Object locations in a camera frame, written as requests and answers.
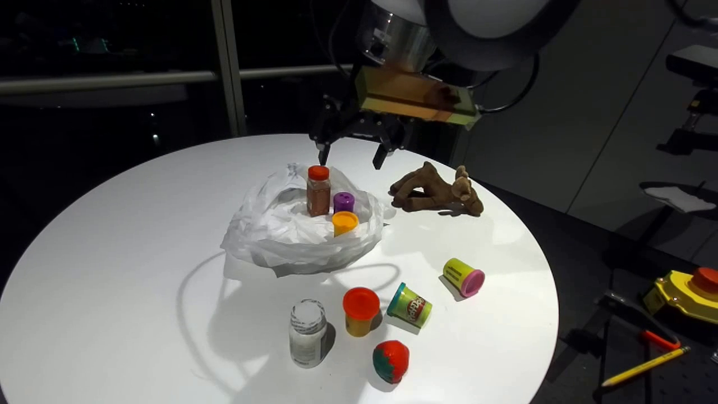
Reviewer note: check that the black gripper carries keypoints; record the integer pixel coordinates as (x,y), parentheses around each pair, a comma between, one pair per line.
(360,132)

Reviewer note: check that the green tub red label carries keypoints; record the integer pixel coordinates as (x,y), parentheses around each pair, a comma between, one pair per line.
(409,306)

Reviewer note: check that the glass jar white powder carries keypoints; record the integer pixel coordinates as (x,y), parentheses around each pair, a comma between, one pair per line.
(308,337)

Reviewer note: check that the brown plush reindeer toy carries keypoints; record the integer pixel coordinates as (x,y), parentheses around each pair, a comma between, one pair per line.
(430,187)

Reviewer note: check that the grey flat stand plate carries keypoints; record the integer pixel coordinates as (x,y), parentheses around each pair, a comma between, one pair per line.
(681,198)

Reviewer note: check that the yellow emergency stop box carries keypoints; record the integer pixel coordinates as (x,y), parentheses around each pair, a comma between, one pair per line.
(686,296)

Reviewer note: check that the tan wooden mount plate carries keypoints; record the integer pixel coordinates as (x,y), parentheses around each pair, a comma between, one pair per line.
(406,92)

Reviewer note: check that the red green ball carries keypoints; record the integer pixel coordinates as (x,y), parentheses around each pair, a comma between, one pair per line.
(392,361)

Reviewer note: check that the yellow pencil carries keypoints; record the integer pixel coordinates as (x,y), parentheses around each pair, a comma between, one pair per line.
(642,366)

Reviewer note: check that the grey horizontal window rail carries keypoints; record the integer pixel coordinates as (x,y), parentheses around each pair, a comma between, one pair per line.
(105,79)

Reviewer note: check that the yellow-green tub pink lid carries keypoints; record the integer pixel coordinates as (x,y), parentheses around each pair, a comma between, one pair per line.
(462,276)

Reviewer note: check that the grey window post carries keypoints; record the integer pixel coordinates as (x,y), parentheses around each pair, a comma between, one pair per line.
(228,69)

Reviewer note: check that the small purple container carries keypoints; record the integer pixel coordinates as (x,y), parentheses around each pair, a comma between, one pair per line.
(345,201)

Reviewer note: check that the black and red tool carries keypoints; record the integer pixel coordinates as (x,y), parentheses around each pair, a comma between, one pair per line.
(635,315)

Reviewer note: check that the white plastic bag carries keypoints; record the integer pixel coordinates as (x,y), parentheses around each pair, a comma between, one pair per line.
(300,247)

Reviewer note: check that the brown spice jar orange lid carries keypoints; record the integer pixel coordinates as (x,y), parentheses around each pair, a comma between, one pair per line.
(319,196)

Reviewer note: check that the yellow tub orange lid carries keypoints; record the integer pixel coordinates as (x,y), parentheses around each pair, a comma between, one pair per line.
(363,303)

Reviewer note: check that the black camera on stand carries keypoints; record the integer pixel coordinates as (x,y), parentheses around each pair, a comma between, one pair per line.
(698,63)

